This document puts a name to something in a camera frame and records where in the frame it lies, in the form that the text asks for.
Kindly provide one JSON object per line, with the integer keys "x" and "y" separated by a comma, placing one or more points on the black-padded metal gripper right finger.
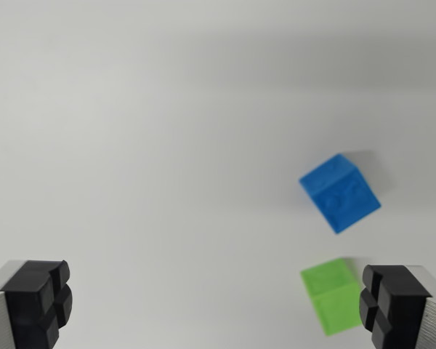
{"x": 396, "y": 305}

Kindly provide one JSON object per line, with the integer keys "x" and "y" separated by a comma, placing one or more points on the black-padded metal gripper left finger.
{"x": 29, "y": 301}

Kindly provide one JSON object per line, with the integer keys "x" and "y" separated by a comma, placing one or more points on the blue embossed rubber cube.
{"x": 339, "y": 198}

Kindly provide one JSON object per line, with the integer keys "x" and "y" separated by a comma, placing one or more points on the green embossed rubber cube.
{"x": 332, "y": 298}

